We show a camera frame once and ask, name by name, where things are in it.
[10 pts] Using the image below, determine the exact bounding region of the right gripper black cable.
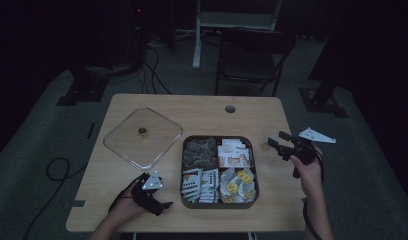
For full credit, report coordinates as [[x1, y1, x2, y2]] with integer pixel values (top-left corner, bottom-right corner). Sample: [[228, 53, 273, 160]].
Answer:
[[301, 149, 326, 240]]

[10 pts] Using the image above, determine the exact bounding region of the dark computer tower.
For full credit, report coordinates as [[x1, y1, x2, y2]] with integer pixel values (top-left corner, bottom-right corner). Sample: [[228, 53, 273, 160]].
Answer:
[[124, 0, 148, 68]]

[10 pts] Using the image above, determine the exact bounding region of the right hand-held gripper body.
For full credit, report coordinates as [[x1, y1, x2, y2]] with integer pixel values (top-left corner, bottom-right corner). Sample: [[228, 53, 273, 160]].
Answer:
[[280, 127, 337, 180]]

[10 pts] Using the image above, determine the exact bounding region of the pile of white striped packets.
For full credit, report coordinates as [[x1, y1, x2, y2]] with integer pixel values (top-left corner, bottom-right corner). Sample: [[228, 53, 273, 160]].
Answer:
[[181, 168, 220, 204]]

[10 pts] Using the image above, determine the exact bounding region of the person's left hand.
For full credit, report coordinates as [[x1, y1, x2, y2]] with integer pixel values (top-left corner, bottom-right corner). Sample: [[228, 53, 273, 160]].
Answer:
[[107, 179, 150, 228]]

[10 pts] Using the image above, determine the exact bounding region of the person's right hand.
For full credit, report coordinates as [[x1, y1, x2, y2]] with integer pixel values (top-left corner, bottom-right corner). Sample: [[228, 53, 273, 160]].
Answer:
[[289, 144, 326, 198]]

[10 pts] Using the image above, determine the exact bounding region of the dark square compartment box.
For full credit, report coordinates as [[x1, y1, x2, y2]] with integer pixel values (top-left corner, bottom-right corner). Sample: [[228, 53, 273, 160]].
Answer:
[[179, 134, 261, 211]]

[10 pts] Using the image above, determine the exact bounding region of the black stand base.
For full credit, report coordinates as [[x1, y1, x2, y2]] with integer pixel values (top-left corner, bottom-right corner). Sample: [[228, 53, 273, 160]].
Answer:
[[298, 0, 349, 119], [56, 64, 110, 107]]

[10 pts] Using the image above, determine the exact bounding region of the clear square lid with knob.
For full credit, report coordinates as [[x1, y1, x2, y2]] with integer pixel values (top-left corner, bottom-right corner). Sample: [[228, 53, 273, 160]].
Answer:
[[102, 106, 184, 172]]

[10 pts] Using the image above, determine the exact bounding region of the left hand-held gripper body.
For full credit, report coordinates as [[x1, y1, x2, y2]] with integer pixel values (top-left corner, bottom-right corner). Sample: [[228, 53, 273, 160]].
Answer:
[[130, 170, 167, 216]]

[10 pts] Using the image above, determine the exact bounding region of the pile of dark mesh tea bags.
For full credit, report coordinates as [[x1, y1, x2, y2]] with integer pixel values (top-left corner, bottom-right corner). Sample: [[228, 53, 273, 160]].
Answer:
[[183, 137, 220, 169]]

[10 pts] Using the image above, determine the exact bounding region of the black floor cable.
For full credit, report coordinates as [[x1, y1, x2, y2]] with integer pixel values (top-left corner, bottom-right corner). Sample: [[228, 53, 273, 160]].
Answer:
[[22, 157, 88, 240]]

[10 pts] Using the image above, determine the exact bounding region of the clear glass cup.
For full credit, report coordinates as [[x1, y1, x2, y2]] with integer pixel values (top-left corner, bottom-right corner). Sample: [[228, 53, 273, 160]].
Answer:
[[259, 125, 283, 152]]

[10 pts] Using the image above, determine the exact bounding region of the white cable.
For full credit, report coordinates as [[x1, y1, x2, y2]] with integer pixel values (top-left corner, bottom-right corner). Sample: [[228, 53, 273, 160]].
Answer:
[[146, 29, 197, 47]]

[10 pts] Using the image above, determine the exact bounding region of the white metal desk frame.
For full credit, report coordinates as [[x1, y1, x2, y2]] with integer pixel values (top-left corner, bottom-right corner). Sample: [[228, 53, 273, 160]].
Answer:
[[192, 0, 283, 70]]

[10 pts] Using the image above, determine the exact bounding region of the grey tape strip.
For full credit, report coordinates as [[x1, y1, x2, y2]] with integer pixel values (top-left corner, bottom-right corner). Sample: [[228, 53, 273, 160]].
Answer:
[[63, 199, 87, 210]]

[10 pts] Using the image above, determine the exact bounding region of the pile of yellow-label tea bags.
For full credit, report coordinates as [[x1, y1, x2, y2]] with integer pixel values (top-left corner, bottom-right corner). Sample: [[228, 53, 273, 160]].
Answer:
[[219, 167, 257, 204]]

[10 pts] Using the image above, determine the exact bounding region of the pile of white orange-print packets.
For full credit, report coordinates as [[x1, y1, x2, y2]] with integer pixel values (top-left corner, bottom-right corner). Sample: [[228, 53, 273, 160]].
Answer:
[[217, 138, 253, 169]]

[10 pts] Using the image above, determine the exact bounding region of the bundle of black cables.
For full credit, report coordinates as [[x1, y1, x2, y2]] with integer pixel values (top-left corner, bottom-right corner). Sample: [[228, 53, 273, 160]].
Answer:
[[137, 43, 173, 96]]

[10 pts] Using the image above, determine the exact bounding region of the black folding chair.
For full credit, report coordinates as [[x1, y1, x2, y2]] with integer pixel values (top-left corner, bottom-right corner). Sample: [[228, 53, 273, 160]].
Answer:
[[214, 28, 297, 98]]

